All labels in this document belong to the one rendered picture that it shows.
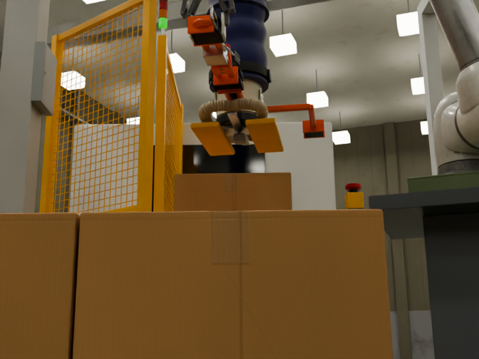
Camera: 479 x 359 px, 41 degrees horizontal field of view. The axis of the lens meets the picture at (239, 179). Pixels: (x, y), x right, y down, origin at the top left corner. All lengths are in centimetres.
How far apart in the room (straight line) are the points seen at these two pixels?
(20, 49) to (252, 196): 152
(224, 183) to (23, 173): 114
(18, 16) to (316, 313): 269
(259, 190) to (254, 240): 134
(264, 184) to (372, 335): 139
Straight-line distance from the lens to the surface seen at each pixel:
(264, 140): 232
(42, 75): 311
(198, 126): 218
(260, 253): 82
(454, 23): 183
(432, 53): 566
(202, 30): 177
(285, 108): 237
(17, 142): 305
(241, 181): 217
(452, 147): 189
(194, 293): 82
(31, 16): 329
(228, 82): 208
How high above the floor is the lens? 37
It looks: 15 degrees up
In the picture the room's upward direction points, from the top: 1 degrees counter-clockwise
